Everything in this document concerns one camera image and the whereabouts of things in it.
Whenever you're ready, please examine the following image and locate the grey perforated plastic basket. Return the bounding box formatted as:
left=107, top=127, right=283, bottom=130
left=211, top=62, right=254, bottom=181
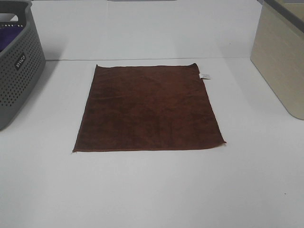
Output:
left=0, top=0, right=46, bottom=129

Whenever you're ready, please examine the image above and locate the purple towel in basket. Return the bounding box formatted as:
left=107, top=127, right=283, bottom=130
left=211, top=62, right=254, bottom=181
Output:
left=0, top=27, right=22, bottom=51

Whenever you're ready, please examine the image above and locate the beige storage box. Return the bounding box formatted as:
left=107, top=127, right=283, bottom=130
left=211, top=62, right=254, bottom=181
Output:
left=250, top=0, right=304, bottom=119

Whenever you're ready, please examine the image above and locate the brown square towel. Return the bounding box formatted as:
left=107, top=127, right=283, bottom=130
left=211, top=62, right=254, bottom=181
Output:
left=74, top=64, right=225, bottom=152

